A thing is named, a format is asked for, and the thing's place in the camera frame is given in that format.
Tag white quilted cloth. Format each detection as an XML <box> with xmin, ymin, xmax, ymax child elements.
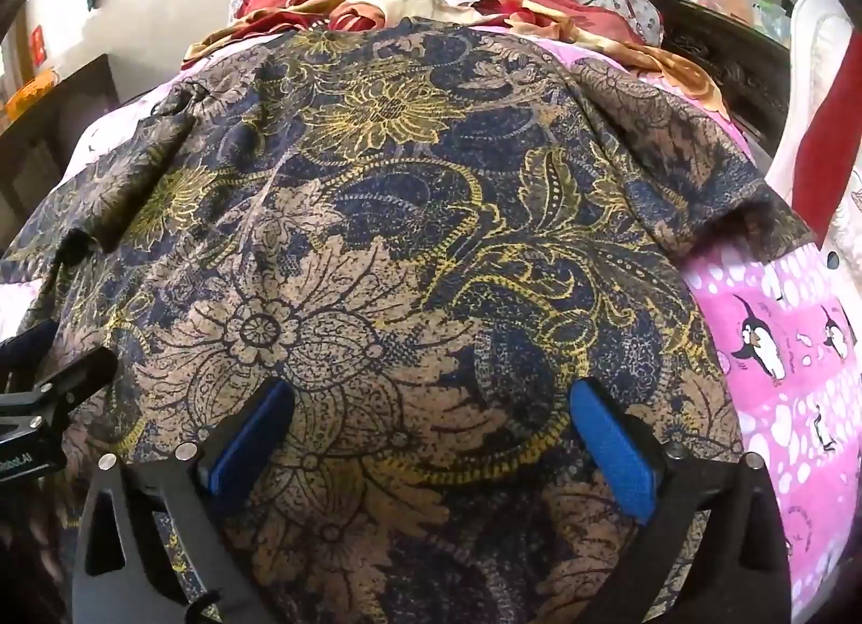
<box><xmin>768</xmin><ymin>0</ymin><xmax>862</xmax><ymax>302</ymax></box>

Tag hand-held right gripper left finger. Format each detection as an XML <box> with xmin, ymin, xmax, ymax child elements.
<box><xmin>71</xmin><ymin>378</ymin><xmax>297</xmax><ymax>624</ymax></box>

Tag pink penguin print blanket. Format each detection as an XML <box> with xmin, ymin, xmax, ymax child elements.
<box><xmin>0</xmin><ymin>24</ymin><xmax>862</xmax><ymax>624</ymax></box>

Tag dark wooden cabinet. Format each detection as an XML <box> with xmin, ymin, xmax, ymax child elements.
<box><xmin>0</xmin><ymin>53</ymin><xmax>122</xmax><ymax>221</ymax></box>

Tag orange packet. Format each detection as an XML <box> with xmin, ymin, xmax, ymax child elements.
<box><xmin>5</xmin><ymin>70</ymin><xmax>58</xmax><ymax>121</ymax></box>

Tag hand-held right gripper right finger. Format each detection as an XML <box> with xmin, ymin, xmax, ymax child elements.
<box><xmin>569</xmin><ymin>376</ymin><xmax>792</xmax><ymax>624</ymax></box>

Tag dark carved wooden headboard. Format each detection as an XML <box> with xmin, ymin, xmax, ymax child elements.
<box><xmin>643</xmin><ymin>0</ymin><xmax>792</xmax><ymax>154</ymax></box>

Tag red cloth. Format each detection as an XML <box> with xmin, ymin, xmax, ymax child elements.
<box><xmin>791</xmin><ymin>48</ymin><xmax>862</xmax><ymax>244</ymax></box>

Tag dark floral batik shirt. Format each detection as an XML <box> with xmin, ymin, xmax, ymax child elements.
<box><xmin>0</xmin><ymin>14</ymin><xmax>819</xmax><ymax>624</ymax></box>

